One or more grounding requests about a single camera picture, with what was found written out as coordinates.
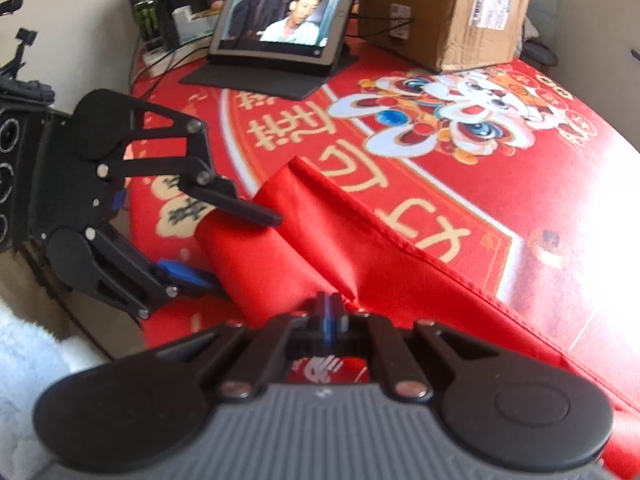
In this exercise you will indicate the black tablet case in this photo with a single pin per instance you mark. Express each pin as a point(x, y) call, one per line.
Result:
point(260, 82)

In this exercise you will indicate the brown cardboard box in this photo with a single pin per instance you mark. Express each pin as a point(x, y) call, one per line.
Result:
point(440, 10)

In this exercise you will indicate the grey round stool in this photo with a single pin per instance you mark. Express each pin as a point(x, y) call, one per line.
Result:
point(540, 52)

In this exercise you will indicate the red shopping bag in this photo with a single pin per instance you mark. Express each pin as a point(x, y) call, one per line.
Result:
point(310, 260)

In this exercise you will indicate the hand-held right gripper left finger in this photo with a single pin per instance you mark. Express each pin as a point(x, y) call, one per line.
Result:
point(320, 325)

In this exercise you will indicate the red printed table mat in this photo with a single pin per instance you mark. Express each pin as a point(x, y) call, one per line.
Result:
point(550, 170)

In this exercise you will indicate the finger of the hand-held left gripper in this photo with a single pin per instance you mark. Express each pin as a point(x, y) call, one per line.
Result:
point(185, 275)
point(220, 195)

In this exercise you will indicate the light blue plastic bag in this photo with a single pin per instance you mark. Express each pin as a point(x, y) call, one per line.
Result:
point(542, 5)

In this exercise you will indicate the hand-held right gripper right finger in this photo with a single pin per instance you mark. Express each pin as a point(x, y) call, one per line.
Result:
point(340, 327)

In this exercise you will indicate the white paper box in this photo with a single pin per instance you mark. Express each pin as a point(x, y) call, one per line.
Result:
point(195, 22)

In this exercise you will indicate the black green drink can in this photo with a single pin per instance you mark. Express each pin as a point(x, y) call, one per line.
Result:
point(147, 17)

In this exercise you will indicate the grey tablet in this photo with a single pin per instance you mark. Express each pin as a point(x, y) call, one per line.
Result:
point(285, 15)

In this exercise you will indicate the black clamp bracket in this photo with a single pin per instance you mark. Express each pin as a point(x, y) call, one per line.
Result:
point(22, 35)

